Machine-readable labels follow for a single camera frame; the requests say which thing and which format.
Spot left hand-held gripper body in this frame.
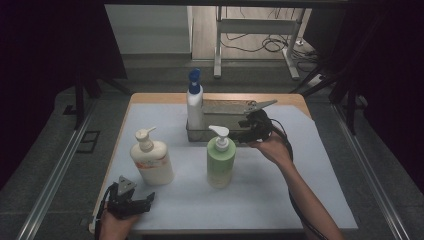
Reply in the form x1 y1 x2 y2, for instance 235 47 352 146
106 175 148 220

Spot white panel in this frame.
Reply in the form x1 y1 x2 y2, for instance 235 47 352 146
104 4 194 55

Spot metal mesh basket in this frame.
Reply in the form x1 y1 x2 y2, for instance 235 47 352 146
185 98 262 144

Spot white foam mat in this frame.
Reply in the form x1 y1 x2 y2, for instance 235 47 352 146
99 102 359 232

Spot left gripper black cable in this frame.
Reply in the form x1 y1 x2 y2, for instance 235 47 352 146
93 184 116 240

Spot person's right hand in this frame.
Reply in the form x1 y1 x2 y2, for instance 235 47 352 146
248 130 295 170

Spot green pump bottle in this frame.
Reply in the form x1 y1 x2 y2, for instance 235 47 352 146
206 124 237 190

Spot black floor cables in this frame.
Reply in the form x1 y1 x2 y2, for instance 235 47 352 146
222 7 321 73

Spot white bottle with blue pump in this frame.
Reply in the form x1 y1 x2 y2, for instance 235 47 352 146
185 67 205 132

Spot cream pump bottle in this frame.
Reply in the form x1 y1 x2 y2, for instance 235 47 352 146
129 126 175 187

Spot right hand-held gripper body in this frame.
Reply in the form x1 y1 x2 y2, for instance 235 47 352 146
243 98 279 144

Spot person's left hand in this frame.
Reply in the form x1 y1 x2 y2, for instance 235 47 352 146
98 210 141 240

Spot white power strip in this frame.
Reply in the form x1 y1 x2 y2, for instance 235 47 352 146
307 73 327 89

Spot aluminium rail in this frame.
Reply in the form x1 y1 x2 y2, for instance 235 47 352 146
15 99 98 240
331 103 412 240

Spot dark curtain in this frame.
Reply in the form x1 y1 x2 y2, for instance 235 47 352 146
0 0 129 189
303 0 424 196

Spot white desk frame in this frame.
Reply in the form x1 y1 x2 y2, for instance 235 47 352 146
213 5 302 81

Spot black metal stand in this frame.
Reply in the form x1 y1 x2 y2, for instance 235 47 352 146
73 71 133 132
289 64 359 136

